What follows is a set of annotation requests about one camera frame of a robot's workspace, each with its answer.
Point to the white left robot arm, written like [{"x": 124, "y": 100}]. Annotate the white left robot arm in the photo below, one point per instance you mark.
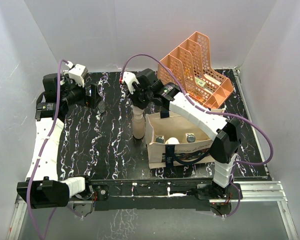
[{"x": 42, "y": 187}]

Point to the beige pump bottle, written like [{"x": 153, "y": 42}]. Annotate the beige pump bottle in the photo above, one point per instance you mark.
[{"x": 138, "y": 122}]

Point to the aluminium table frame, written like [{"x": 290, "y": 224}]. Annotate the aluminium table frame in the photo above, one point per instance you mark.
[{"x": 101, "y": 146}]

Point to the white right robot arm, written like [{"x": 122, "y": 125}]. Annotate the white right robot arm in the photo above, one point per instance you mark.
[{"x": 224, "y": 133}]

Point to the cream round cap bottle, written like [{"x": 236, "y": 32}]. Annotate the cream round cap bottle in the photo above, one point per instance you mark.
[{"x": 172, "y": 141}]

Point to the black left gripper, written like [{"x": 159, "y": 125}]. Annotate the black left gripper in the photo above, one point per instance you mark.
[{"x": 89, "y": 100}]

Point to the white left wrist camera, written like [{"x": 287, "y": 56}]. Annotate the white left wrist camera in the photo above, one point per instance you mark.
[{"x": 78, "y": 73}]

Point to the large clear square bottle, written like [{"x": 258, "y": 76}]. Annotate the large clear square bottle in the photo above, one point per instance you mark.
[{"x": 189, "y": 138}]

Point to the cream canvas tote bag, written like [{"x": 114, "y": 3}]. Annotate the cream canvas tote bag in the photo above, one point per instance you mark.
[{"x": 173, "y": 126}]

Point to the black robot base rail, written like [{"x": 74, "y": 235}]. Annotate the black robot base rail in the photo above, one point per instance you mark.
[{"x": 159, "y": 194}]

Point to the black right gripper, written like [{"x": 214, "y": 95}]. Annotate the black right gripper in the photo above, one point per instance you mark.
[{"x": 133, "y": 98}]

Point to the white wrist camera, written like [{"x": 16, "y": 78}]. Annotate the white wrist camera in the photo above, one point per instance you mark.
[
  {"x": 78, "y": 73},
  {"x": 129, "y": 79}
]

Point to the small clear square bottle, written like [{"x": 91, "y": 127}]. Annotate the small clear square bottle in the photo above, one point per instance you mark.
[{"x": 160, "y": 139}]

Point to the peach plastic file organizer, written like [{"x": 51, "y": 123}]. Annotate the peach plastic file organizer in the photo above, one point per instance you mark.
[{"x": 190, "y": 63}]

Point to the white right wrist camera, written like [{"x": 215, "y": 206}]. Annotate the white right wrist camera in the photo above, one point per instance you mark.
[{"x": 129, "y": 79}]

